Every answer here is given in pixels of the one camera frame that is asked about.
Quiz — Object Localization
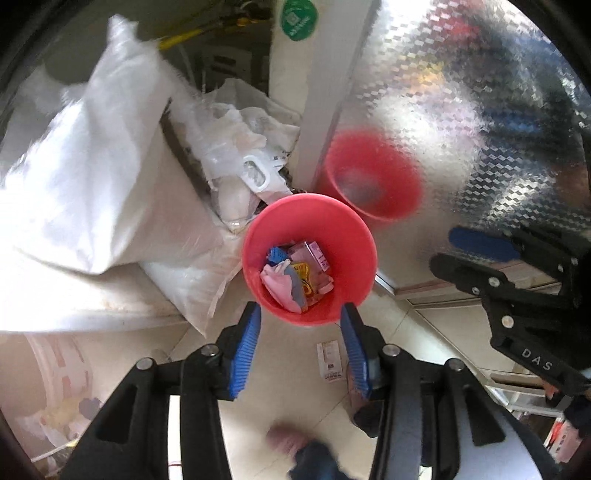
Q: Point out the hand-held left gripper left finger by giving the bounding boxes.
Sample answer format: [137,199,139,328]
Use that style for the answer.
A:
[69,301,262,480]

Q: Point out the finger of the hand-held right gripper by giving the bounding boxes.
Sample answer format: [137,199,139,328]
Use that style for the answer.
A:
[429,253,583,310]
[448,224,581,283]

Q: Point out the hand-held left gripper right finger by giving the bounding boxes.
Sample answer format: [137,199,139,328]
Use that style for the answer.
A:
[341,302,561,480]

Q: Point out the pink wrapper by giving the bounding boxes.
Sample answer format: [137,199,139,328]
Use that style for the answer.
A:
[261,265,301,315]

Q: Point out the red plastic bin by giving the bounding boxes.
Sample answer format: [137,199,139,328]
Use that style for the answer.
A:
[241,194,377,328]

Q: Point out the yellow sauce packet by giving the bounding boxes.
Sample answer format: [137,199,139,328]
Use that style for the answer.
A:
[293,261,315,296]

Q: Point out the green white medicine box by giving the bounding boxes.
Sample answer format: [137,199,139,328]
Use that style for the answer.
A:
[288,240,331,273]

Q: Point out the white paper label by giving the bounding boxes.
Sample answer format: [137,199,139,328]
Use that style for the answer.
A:
[316,340,345,381]

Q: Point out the white plastic shelf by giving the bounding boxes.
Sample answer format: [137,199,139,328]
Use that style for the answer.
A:
[478,367,571,418]

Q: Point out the small white woven sack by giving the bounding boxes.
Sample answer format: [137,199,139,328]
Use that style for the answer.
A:
[139,249,245,337]

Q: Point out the person's pink slipper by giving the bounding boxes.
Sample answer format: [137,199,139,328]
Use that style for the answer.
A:
[267,424,308,459]

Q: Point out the person's leg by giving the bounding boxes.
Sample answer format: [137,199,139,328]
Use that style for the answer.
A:
[287,440,354,480]

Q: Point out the silver foil cabinet door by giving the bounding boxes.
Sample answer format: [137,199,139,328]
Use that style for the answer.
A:
[318,0,591,301]

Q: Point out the white printed plastic bag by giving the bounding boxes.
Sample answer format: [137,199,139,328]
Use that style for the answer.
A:
[23,335,108,457]

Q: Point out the crumpled clear plastic bags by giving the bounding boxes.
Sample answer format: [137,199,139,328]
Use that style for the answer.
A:
[182,78,303,232]

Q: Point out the large white woven sack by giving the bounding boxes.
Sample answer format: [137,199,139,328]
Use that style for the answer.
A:
[0,14,227,278]

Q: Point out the green round sticker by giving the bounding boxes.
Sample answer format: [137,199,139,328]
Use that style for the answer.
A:
[281,0,319,42]

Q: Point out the yellow hose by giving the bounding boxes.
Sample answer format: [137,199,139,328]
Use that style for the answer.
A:
[157,14,273,51]

